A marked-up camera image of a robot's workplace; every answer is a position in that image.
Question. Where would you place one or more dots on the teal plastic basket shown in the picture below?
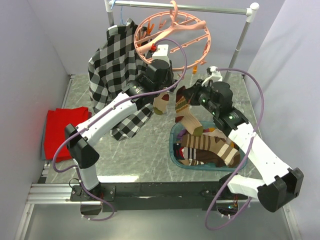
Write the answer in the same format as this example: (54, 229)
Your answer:
(191, 158)

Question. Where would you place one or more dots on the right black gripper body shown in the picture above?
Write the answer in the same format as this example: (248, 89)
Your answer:
(202, 93)

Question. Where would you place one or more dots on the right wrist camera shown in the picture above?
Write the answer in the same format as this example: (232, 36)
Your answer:
(213, 74)

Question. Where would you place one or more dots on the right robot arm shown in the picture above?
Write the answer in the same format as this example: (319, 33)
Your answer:
(279, 184)

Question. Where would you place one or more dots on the brown striped sock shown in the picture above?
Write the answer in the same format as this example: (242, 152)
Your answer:
(227, 152)

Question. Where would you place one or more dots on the pink round clip hanger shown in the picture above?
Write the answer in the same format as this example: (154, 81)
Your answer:
(178, 29)

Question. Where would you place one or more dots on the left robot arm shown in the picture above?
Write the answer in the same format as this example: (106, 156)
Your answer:
(81, 139)

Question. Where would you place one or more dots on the red folded cloth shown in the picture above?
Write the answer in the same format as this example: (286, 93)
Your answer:
(56, 121)

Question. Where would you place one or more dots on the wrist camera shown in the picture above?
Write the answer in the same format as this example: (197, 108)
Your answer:
(161, 53)
(213, 74)

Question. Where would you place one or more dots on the blue wire hanger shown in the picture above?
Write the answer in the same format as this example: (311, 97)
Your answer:
(121, 12)

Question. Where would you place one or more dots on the beige striped sock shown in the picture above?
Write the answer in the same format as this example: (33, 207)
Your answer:
(160, 103)
(184, 116)

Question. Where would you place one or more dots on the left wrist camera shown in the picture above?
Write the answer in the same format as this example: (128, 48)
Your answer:
(161, 53)

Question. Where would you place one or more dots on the black white checkered shirt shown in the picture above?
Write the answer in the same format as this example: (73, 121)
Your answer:
(110, 69)

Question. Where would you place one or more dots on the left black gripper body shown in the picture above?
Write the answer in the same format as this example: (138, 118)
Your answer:
(169, 80)

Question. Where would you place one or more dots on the black base beam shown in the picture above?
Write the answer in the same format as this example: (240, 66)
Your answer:
(128, 196)

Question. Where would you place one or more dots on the metal clothes rack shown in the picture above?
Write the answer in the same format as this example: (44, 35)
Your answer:
(249, 12)

